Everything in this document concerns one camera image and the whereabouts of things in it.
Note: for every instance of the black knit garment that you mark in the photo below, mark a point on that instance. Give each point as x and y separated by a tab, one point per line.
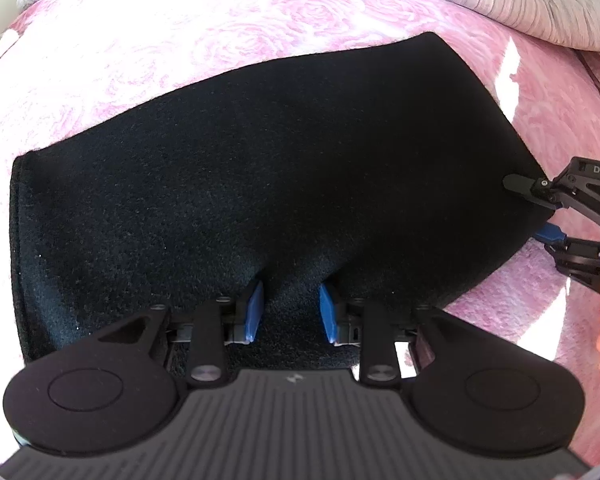
230	185

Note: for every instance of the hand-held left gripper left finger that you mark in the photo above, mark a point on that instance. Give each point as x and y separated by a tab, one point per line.
254	312

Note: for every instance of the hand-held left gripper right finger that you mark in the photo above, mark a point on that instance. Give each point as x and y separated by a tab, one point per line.
328	312

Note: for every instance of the pink floral blanket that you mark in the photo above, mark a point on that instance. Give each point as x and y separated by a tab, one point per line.
130	60

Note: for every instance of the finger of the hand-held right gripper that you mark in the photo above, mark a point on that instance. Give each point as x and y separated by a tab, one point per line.
522	183
551	234

